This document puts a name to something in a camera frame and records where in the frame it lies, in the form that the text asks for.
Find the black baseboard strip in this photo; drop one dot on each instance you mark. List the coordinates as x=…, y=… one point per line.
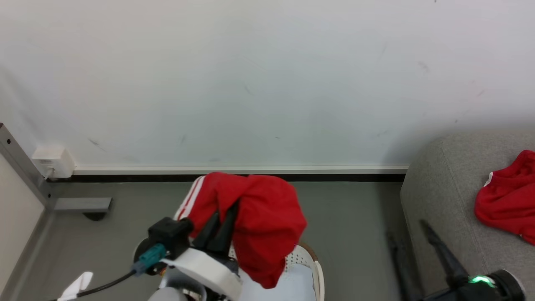
x=125, y=178

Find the grey metal foot bar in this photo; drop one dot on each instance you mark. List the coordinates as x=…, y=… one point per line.
x=82, y=204

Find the grey metal frame post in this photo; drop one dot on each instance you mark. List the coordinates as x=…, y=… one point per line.
x=23, y=165

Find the white perforated laundry basket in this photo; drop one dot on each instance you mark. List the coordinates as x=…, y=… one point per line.
x=306, y=259

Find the black round foot pad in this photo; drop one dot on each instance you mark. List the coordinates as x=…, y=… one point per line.
x=94, y=216

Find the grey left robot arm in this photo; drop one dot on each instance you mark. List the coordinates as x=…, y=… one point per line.
x=175, y=293

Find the left gripper white banded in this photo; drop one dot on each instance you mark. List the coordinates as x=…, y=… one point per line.
x=209, y=269

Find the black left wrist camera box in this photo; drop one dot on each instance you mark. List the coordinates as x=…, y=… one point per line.
x=170, y=236

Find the plain red garment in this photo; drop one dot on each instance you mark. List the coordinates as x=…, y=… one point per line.
x=508, y=200

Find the grey fabric sofa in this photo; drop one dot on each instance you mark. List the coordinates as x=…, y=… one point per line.
x=443, y=196

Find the right gripper black banded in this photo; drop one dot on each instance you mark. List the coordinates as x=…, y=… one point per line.
x=491, y=286

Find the cream partition panel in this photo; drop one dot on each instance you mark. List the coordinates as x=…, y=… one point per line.
x=16, y=217

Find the white wall socket box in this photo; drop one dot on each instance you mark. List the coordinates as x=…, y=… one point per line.
x=53, y=162

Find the red garment with white stripes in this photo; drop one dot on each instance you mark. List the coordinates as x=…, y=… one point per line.
x=263, y=225

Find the pale white garment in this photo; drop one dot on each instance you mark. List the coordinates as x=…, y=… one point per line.
x=288, y=288

